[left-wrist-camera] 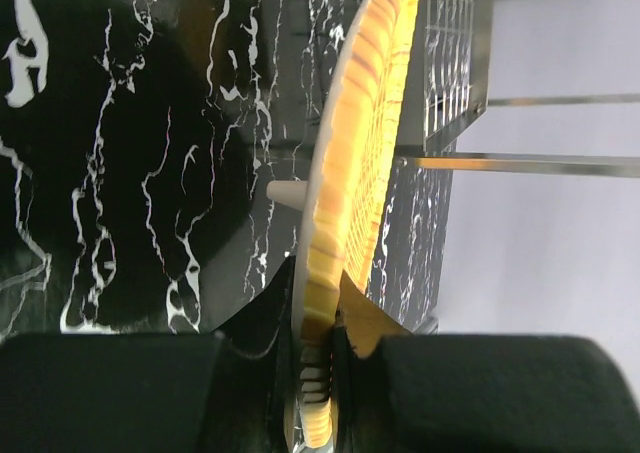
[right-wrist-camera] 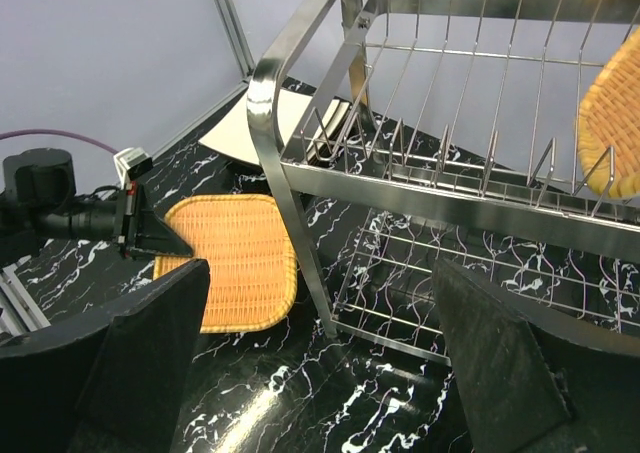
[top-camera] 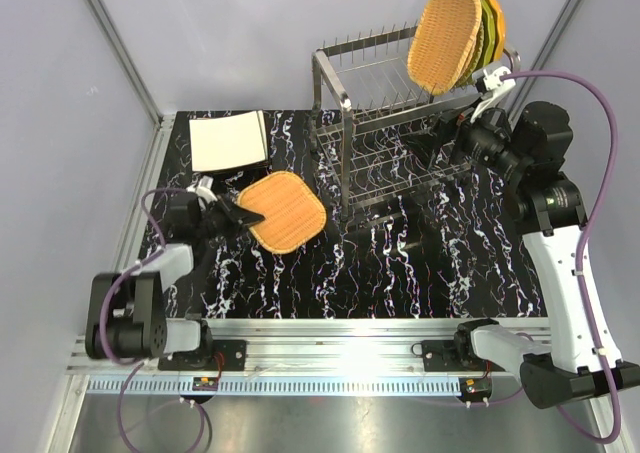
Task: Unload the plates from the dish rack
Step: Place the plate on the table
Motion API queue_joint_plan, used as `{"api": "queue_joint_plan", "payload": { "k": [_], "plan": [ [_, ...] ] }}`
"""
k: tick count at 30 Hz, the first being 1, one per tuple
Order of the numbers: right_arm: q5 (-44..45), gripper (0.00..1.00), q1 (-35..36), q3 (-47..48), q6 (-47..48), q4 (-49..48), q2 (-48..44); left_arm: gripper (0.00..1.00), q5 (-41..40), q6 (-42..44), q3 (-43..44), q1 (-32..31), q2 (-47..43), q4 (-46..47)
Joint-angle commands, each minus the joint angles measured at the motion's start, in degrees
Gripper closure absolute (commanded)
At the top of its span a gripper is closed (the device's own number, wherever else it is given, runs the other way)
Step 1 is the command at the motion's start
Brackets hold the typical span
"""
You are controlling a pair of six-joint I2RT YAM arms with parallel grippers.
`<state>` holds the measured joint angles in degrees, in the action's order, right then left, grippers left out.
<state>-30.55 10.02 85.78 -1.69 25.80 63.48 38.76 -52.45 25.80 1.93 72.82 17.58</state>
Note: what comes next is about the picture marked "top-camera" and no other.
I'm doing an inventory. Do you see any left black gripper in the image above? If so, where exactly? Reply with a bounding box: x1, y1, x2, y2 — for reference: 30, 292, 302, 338
195, 193, 264, 241

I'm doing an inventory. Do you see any slotted cable duct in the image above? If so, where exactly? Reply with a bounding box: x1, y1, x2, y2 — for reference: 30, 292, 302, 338
88, 375, 461, 397

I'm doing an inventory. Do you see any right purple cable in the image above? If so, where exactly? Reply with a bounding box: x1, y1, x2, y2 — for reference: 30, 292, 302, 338
504, 70, 624, 445

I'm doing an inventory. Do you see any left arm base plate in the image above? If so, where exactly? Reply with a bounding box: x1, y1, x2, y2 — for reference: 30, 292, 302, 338
158, 340, 248, 372

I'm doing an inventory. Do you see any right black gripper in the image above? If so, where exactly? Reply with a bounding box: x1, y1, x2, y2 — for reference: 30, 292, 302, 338
401, 96, 529, 181

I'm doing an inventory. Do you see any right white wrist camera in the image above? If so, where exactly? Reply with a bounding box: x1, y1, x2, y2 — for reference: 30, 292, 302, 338
470, 62, 516, 124

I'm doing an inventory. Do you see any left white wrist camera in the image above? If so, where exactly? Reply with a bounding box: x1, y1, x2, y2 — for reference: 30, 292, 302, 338
187, 175, 217, 204

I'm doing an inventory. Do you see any green scalloped plate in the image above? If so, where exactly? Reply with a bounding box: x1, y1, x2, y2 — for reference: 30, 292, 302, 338
474, 0, 496, 71
483, 0, 506, 65

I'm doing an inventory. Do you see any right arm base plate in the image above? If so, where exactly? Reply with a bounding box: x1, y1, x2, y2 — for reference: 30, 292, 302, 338
411, 339, 504, 377

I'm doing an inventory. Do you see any aluminium mounting rail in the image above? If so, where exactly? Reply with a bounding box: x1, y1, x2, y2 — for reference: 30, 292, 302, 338
67, 318, 609, 377

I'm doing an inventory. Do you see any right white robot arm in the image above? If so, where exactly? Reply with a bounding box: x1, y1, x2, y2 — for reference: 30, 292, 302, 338
401, 101, 639, 409

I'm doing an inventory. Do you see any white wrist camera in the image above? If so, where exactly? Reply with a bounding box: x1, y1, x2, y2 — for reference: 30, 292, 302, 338
470, 62, 516, 124
187, 175, 217, 204

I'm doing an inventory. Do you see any woven bamboo tray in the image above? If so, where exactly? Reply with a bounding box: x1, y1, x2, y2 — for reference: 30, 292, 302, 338
407, 0, 482, 96
237, 171, 327, 255

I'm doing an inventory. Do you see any orange scalloped plate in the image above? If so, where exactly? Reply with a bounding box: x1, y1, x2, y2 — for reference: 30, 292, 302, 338
487, 0, 507, 61

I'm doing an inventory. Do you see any steel wire dish rack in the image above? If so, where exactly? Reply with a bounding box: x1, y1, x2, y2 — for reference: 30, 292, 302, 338
310, 24, 481, 222

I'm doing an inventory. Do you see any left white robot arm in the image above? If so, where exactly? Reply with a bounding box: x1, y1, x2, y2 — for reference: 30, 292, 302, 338
85, 187, 265, 365

